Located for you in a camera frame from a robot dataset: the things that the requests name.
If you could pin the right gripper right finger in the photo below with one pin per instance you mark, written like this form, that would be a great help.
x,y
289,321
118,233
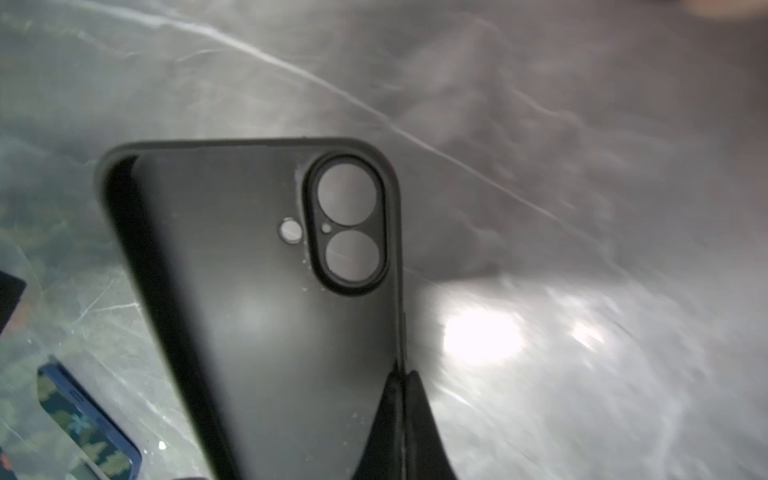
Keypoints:
x,y
425,456

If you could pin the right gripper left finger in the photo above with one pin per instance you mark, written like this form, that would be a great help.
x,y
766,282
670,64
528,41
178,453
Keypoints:
x,y
382,457

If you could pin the black phone case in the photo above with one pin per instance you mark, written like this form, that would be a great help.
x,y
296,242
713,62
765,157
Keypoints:
x,y
270,271

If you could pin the black phone centre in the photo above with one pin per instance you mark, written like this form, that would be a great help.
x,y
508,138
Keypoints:
x,y
109,452

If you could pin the black phone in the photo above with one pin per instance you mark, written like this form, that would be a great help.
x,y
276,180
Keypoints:
x,y
109,452
14,310

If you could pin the black phone left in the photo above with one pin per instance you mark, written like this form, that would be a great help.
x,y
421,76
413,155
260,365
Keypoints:
x,y
14,310

